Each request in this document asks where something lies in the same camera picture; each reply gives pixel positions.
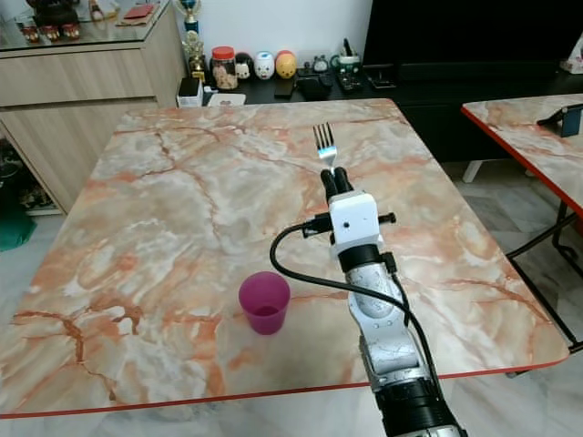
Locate silver metal fork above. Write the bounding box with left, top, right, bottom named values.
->
left=313, top=122, right=338, bottom=171

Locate black pouch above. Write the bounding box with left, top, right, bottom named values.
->
left=296, top=74, right=334, bottom=100

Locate purple plastic cup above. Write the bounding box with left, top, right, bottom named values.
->
left=238, top=271, right=292, bottom=336

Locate green and white mug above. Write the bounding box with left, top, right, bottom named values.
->
left=332, top=38, right=363, bottom=75

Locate yellow egg doll figurine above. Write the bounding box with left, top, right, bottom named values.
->
left=274, top=50, right=299, bottom=80

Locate white egg doll figurine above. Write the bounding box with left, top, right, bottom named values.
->
left=253, top=51, right=276, bottom=81

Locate black and white doll figurine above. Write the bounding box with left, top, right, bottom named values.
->
left=234, top=53, right=254, bottom=82

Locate clear jar with red lid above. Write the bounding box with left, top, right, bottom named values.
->
left=210, top=46, right=239, bottom=92

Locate marble pattern folding table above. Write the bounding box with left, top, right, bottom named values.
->
left=462, top=94, right=583, bottom=354
left=0, top=98, right=573, bottom=420

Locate black television screen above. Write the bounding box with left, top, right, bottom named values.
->
left=363, top=0, right=583, bottom=66

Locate gold trophy with blue globe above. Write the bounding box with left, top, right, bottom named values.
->
left=178, top=0, right=207, bottom=84

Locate green bag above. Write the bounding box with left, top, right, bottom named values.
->
left=0, top=195, right=38, bottom=254

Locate red rectangular tray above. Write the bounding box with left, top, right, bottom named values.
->
left=123, top=3, right=161, bottom=26

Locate small white pink packet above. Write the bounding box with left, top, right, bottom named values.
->
left=562, top=36, right=583, bottom=75

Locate light wooden sideboard cabinet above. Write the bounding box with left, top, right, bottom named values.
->
left=0, top=5, right=189, bottom=215

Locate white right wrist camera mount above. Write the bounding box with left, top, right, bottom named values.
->
left=328, top=191, right=387, bottom=249

